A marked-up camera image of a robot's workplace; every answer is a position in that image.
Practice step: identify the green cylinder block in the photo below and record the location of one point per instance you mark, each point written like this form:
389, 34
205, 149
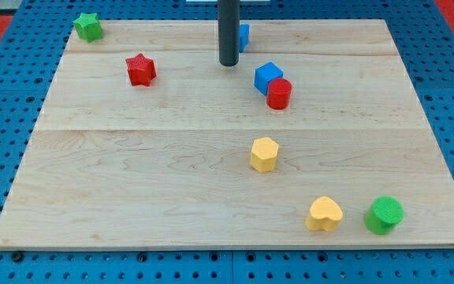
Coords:
384, 214

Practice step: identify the blue cube block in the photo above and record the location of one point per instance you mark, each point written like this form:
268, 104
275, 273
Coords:
264, 75

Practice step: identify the yellow hexagon block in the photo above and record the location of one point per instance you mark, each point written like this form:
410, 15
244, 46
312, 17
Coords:
264, 154

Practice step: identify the blue triangle block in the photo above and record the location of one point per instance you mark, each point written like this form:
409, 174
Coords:
244, 30

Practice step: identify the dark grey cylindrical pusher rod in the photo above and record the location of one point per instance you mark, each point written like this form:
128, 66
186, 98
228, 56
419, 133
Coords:
228, 32

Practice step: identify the red star block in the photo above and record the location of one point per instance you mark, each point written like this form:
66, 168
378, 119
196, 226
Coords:
141, 70

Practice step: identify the green star block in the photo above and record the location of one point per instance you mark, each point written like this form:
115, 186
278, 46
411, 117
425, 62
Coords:
88, 27

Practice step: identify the yellow heart block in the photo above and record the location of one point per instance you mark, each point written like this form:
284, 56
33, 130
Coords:
324, 214

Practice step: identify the light wooden board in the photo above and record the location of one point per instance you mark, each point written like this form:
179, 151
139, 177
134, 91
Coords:
115, 167

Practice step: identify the red cylinder block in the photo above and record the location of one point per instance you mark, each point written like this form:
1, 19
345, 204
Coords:
279, 93

